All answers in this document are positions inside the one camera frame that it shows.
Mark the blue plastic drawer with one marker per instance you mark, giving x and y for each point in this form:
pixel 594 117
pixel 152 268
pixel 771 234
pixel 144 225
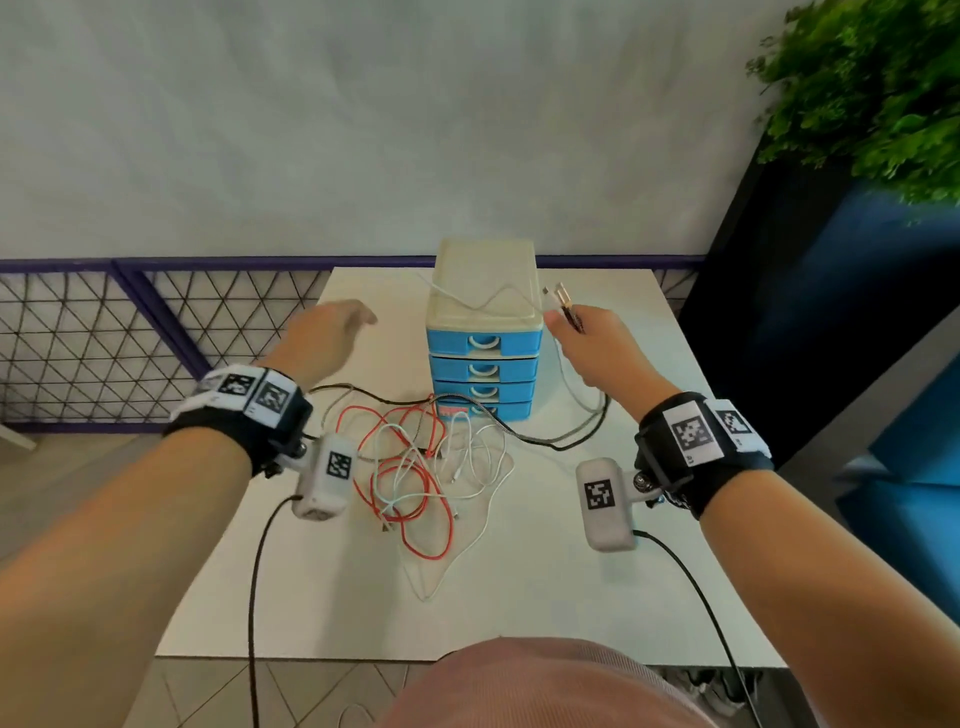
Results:
pixel 450 390
pixel 450 341
pixel 517 411
pixel 450 369

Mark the white table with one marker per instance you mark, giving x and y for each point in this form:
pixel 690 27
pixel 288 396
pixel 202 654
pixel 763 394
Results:
pixel 562 600

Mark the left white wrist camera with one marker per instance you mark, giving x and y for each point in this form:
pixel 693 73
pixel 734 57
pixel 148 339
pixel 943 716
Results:
pixel 322 495

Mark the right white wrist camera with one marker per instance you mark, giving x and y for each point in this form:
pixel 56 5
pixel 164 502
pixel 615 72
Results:
pixel 607 532

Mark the person's right hand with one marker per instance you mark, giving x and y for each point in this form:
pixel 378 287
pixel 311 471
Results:
pixel 607 360

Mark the white drawer cabinet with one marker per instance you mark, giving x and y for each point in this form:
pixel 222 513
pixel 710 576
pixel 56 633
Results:
pixel 487 259

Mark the grey sneaker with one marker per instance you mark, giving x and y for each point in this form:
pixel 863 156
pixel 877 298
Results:
pixel 697 684
pixel 735 694

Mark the person's left hand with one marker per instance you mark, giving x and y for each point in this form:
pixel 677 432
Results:
pixel 322 341

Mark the person's right forearm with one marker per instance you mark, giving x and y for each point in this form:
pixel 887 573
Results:
pixel 825 600

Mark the white furniture leg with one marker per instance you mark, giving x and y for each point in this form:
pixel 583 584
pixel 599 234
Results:
pixel 15 436

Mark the black planter box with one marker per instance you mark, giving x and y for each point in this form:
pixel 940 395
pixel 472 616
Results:
pixel 780 300

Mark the green artificial plant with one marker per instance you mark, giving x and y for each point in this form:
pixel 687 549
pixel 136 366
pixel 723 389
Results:
pixel 862 90

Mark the person's pink shirt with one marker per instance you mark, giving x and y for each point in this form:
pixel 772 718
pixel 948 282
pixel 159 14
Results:
pixel 540 690

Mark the person's left forearm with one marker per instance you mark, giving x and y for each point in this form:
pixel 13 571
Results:
pixel 112 570

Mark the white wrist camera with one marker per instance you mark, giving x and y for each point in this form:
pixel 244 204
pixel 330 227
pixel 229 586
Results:
pixel 607 532
pixel 322 495

